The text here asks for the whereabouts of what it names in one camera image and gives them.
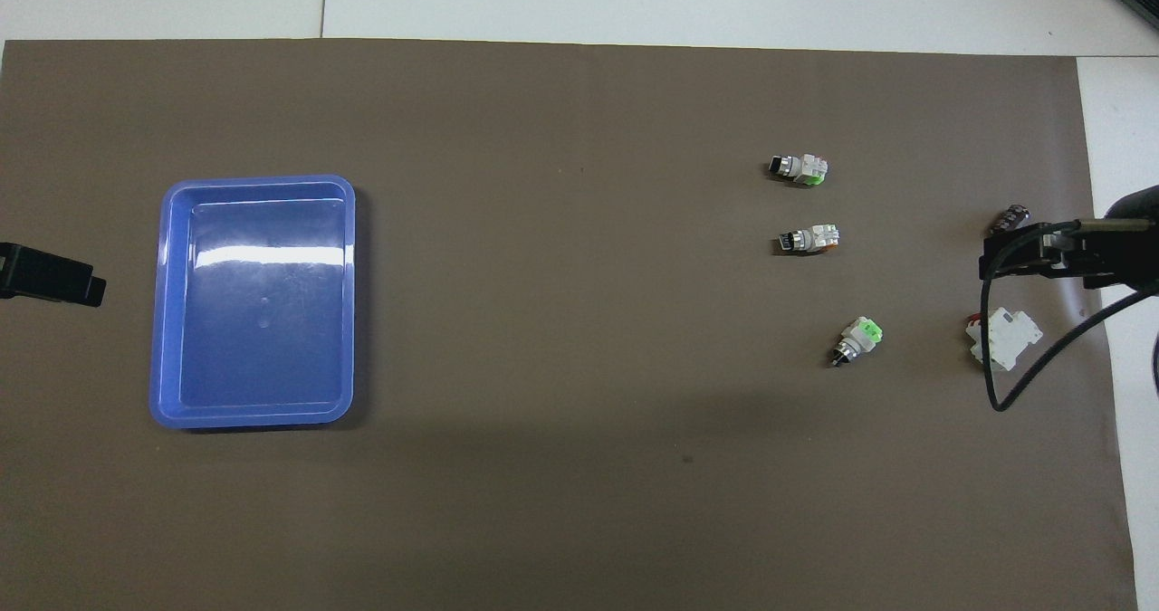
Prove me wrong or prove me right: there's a selector switch with green base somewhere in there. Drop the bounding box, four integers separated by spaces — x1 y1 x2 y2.
767 154 829 186

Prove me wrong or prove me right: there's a brown table mat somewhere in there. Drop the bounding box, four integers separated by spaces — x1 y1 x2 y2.
0 39 1137 611

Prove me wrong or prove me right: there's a black cylindrical capacitor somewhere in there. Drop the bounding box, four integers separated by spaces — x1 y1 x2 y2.
989 202 1031 237

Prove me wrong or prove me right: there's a selector switch with orange base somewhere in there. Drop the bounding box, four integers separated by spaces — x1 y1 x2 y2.
776 224 841 256

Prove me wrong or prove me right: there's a selector switch with green block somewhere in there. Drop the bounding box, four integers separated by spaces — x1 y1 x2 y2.
830 317 885 368

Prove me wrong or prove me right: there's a white circuit breaker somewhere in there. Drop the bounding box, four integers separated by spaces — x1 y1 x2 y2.
965 308 1044 373

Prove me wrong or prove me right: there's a blue plastic tray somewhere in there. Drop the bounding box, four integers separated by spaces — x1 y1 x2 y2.
148 174 357 431

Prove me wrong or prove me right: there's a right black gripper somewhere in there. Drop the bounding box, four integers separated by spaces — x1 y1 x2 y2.
981 186 1159 291

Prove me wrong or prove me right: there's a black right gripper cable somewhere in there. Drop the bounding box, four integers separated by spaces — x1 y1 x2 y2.
982 220 1159 413

